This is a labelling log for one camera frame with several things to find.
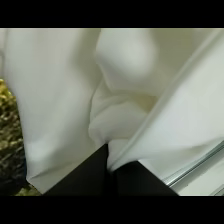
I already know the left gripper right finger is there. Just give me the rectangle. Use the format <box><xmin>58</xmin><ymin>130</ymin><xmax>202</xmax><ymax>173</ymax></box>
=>
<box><xmin>113</xmin><ymin>160</ymin><xmax>180</xmax><ymax>197</ymax></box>

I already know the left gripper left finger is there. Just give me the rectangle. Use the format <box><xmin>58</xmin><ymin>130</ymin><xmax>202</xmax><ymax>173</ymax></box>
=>
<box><xmin>42</xmin><ymin>143</ymin><xmax>114</xmax><ymax>197</ymax></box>

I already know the white shirt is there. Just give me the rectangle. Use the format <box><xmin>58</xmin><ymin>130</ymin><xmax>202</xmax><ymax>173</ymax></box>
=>
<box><xmin>0</xmin><ymin>27</ymin><xmax>224</xmax><ymax>194</ymax></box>

